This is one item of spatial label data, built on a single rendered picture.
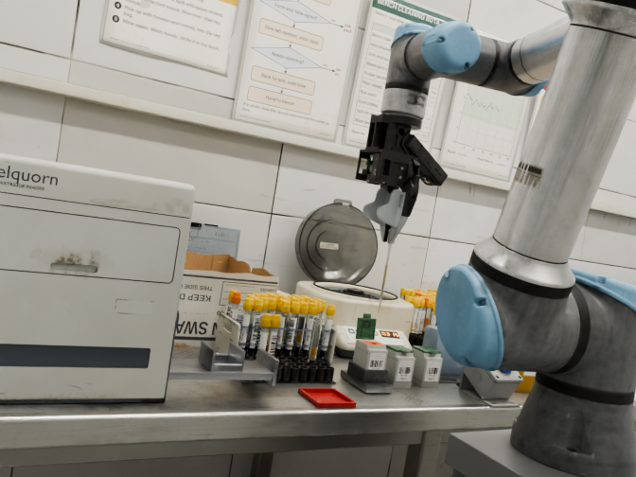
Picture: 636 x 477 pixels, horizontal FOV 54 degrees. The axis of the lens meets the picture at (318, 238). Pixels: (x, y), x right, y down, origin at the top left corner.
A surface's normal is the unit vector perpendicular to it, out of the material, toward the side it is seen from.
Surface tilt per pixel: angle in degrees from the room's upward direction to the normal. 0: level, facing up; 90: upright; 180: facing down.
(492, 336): 102
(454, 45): 90
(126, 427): 90
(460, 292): 98
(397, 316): 90
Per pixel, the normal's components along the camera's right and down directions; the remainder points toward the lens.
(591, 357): 0.22, 0.51
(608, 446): 0.12, -0.23
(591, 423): -0.12, -0.27
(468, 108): 0.47, 0.20
